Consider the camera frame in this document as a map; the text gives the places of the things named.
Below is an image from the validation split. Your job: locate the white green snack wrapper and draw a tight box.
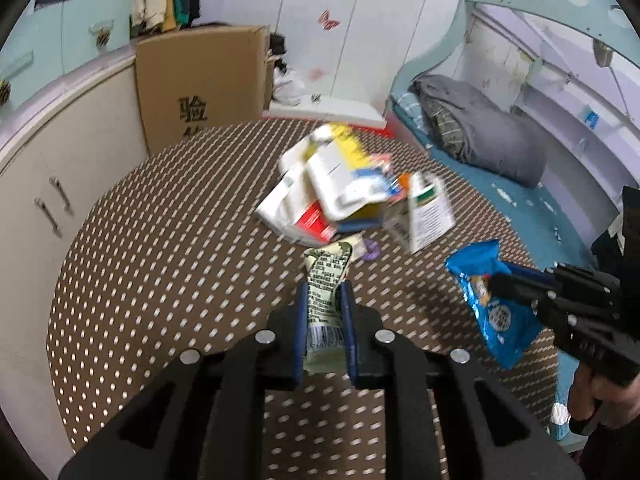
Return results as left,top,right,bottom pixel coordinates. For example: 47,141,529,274
304,242,354,374

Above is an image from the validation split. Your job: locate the blue snack bag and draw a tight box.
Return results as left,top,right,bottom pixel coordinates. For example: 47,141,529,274
446,240,542,370

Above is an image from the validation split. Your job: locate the white red medicine box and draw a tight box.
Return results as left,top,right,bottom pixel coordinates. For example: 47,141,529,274
255,165,336,247

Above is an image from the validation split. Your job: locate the person's right hand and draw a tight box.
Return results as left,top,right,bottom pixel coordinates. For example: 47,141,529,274
567,363,640,429

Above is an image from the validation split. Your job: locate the teal candy print bedsheet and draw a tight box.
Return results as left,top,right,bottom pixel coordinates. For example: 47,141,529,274
389,90,601,441

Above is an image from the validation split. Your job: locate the yellow white medicine box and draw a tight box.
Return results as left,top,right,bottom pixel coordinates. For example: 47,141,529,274
304,122,394,223

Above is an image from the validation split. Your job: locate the white green paper box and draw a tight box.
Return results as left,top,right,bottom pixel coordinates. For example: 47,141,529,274
383,172,456,254

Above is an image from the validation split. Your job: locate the folded grey quilt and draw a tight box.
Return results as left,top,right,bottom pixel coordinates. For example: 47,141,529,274
410,75,547,188

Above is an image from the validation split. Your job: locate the red storage bench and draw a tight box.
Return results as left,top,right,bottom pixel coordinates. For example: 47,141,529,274
347,112,428,153

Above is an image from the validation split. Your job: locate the blue plaid pillow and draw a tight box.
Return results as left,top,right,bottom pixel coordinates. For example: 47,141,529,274
390,91,431,136

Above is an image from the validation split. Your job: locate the white plastic bag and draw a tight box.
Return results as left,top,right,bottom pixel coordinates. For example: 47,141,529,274
272,67,306,106

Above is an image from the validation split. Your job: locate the large cardboard box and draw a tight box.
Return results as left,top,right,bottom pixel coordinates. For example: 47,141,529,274
134,26,269,155

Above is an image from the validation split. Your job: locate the white lower cabinet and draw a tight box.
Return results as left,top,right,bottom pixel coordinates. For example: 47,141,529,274
1,48,146,476

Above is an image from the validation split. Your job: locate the teal drawer unit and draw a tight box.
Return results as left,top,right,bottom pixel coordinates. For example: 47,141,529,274
1,0,132,119

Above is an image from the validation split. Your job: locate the teal bunk bed frame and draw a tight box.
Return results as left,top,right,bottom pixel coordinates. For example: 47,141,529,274
384,0,640,241

